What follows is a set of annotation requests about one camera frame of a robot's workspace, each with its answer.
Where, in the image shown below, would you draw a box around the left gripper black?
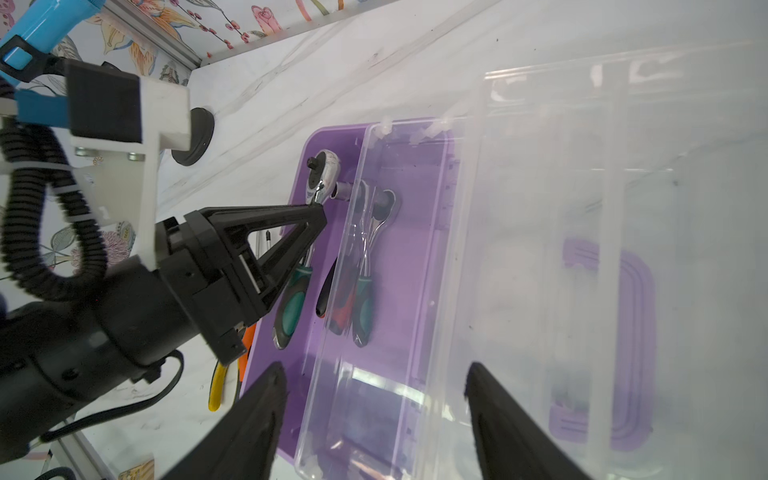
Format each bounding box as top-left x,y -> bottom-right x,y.
155,205 -> 327,365

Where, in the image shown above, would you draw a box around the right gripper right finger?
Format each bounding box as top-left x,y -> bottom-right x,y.
464,362 -> 589,480

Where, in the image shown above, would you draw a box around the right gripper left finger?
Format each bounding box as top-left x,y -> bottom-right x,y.
165,362 -> 288,480

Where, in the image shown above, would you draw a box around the purple plastic tool box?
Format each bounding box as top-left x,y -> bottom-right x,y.
250,40 -> 767,479

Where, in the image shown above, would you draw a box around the yellow handled pliers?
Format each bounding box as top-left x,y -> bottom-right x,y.
207,362 -> 229,412

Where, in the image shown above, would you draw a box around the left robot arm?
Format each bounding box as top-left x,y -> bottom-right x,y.
1,204 -> 327,462

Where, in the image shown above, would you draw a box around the black microphone stand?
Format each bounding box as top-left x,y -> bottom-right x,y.
171,107 -> 215,167

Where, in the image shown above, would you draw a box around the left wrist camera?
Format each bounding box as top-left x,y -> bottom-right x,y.
14,61 -> 192,270

